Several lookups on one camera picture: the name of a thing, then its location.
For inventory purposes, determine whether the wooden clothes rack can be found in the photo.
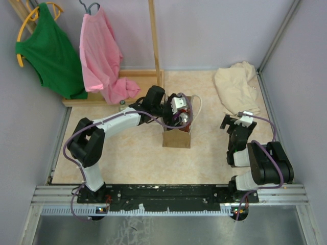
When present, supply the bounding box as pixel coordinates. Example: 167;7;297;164
9;1;165;107

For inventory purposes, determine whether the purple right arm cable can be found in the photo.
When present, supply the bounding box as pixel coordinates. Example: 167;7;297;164
235;112;285;222

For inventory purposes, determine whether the green glass bottle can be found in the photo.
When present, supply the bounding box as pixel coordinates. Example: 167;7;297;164
119;100;128;111

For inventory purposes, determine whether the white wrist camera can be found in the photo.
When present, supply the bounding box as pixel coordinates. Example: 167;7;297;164
234;111;253;128
171;97;188;114

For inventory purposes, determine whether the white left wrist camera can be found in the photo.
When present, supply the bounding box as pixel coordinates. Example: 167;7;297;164
171;97;188;114

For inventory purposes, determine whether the red soda can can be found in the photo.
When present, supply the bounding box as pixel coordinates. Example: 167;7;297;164
179;112;190;133

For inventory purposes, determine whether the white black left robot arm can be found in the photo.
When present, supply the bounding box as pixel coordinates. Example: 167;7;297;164
63;85;192;203

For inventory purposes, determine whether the aluminium frame rail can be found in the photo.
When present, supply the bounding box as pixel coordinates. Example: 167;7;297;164
31;184;309;205

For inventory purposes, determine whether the beige crumpled cloth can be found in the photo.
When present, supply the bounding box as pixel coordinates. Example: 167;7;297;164
214;61;260;115

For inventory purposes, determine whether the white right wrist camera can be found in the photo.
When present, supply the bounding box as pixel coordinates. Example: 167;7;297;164
234;111;253;128

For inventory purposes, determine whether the brown canvas bag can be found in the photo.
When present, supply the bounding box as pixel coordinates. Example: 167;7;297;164
161;94;202;149

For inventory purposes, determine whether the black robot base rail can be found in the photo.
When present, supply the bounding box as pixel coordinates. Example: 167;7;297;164
77;184;246;212

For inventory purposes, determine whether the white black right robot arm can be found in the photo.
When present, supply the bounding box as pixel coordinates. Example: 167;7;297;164
220;111;294;202

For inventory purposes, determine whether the green tank top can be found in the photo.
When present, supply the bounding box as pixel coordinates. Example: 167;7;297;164
15;2;88;100

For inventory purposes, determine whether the grey clothes hanger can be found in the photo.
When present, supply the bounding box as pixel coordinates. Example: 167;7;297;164
79;0;101;15

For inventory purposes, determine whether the pink t-shirt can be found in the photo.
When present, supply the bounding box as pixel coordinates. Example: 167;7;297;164
79;7;141;105

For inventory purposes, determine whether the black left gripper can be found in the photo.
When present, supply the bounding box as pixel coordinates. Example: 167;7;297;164
153;94;183;130

